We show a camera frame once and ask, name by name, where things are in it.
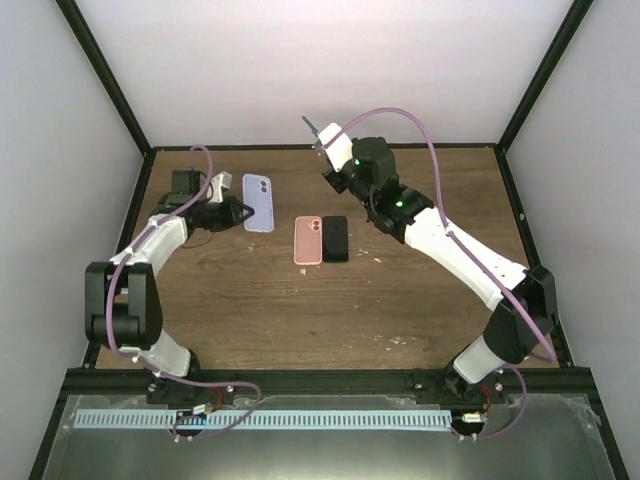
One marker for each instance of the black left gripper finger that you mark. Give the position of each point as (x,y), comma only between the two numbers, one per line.
(246,216)
(242,207)

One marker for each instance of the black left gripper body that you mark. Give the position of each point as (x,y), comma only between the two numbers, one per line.
(216,221)

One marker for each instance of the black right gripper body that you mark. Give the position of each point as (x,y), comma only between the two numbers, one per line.
(361,194)

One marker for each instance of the lilac phone case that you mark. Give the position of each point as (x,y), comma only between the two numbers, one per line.
(257,194)

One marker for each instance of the pink phone case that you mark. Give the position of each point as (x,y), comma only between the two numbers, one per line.
(307,244)

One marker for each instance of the black smartphone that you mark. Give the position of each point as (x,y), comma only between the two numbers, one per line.
(335,239)

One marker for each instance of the black phone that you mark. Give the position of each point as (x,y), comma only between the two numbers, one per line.
(314,130)

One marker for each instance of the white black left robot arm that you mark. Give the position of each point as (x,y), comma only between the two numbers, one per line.
(123,310)

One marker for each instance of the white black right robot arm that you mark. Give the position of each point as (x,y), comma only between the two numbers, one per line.
(522,301)

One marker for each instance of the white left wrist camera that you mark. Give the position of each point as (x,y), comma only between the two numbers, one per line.
(218,186)

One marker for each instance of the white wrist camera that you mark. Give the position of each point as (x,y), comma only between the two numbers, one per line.
(336,145)
(218,186)

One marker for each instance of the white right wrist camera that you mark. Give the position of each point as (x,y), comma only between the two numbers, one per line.
(336,145)

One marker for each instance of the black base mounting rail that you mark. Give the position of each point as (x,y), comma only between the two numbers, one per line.
(424,385)

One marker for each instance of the light blue slotted cable duct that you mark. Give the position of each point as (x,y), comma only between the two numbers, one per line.
(147,419)

